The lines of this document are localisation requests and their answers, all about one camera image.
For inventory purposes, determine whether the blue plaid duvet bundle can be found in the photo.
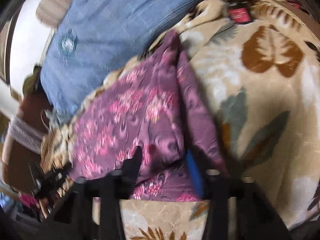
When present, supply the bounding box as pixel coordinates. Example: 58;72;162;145
40;0;203;123

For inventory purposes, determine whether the purple floral long-sleeve shirt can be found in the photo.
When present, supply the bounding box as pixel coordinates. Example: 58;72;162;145
69;31;227;202

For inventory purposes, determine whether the brown wooden headboard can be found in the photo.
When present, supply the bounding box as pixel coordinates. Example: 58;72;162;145
1;92;52;194

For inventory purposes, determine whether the small red box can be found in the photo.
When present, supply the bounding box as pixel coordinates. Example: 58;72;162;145
228;7;252;24

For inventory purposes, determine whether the olive green folded cloth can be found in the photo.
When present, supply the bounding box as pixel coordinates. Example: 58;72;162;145
22;64;42;96

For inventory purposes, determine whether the grey cloth on headboard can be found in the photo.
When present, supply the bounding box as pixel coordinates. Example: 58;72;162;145
8;116;44;154

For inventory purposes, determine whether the beige leaf-print fleece blanket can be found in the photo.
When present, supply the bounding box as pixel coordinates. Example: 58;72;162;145
40;0;319;239

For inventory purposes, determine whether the striped floral bolster pillow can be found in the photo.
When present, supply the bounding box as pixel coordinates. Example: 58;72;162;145
36;0;73;29

